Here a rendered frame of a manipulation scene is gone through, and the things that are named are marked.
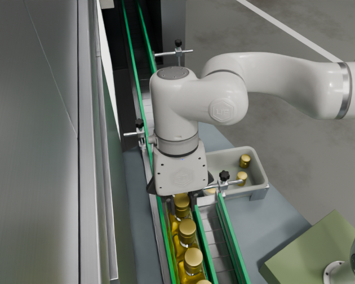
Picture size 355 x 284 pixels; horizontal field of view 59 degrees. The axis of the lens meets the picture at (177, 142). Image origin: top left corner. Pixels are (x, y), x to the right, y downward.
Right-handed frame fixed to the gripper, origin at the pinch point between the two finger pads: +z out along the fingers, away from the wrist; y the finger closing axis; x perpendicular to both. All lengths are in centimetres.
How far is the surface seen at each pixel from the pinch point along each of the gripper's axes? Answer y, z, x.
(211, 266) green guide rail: 5.5, 20.3, -3.5
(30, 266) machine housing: -15.0, -30.8, -31.1
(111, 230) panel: -12.4, -13.4, -15.0
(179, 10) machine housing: 20, -12, 97
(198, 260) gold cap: 0.3, 2.3, -12.4
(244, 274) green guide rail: 12.8, 21.1, -6.6
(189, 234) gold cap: -0.1, 1.1, -7.5
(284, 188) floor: 79, 97, 83
